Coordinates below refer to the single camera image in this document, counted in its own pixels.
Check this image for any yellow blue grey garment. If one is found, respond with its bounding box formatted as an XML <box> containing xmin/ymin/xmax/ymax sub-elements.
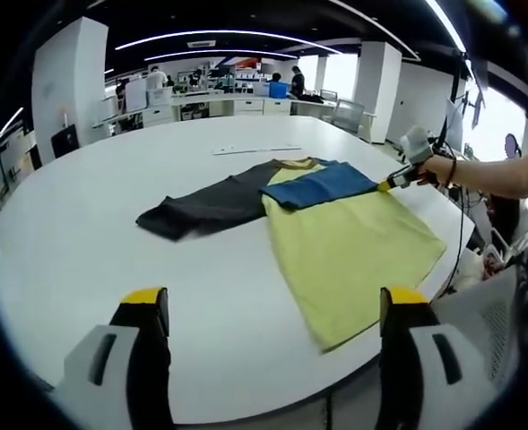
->
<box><xmin>136</xmin><ymin>155</ymin><xmax>447</xmax><ymax>355</ymax></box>

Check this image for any grey mesh office chair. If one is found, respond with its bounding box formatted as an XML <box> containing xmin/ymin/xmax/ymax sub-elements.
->
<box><xmin>333</xmin><ymin>99</ymin><xmax>366</xmax><ymax>134</ymax></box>
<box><xmin>428</xmin><ymin>263</ymin><xmax>521</xmax><ymax>396</ymax></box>

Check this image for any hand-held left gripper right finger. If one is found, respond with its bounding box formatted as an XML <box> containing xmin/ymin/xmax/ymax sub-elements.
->
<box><xmin>378</xmin><ymin>286</ymin><xmax>491</xmax><ymax>430</ymax></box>

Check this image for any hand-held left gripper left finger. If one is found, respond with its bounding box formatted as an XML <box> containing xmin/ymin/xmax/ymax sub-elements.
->
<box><xmin>56</xmin><ymin>286</ymin><xmax>173</xmax><ymax>430</ymax></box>

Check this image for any white storage bin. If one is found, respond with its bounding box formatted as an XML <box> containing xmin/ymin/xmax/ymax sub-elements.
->
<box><xmin>145</xmin><ymin>87</ymin><xmax>174</xmax><ymax>107</ymax></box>

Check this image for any white square pillar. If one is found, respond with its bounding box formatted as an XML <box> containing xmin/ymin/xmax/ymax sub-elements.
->
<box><xmin>30</xmin><ymin>16</ymin><xmax>110</xmax><ymax>156</ymax></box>
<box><xmin>355</xmin><ymin>40</ymin><xmax>402</xmax><ymax>144</ymax></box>

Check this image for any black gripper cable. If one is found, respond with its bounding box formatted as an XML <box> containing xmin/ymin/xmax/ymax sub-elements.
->
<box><xmin>437</xmin><ymin>178</ymin><xmax>467</xmax><ymax>293</ymax></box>

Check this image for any person's right hand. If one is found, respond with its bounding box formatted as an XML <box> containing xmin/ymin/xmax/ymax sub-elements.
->
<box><xmin>414</xmin><ymin>155</ymin><xmax>454</xmax><ymax>188</ymax></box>

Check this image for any black office chair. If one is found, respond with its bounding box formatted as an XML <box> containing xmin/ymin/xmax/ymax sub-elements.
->
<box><xmin>50</xmin><ymin>124</ymin><xmax>80</xmax><ymax>159</ymax></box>

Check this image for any long white counter with drawers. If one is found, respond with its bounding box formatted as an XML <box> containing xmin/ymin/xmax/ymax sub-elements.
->
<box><xmin>92</xmin><ymin>90</ymin><xmax>336</xmax><ymax>132</ymax></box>

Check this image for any white table cable cover panel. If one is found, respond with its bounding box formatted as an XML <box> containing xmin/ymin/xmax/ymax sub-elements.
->
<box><xmin>212</xmin><ymin>143</ymin><xmax>303</xmax><ymax>157</ymax></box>

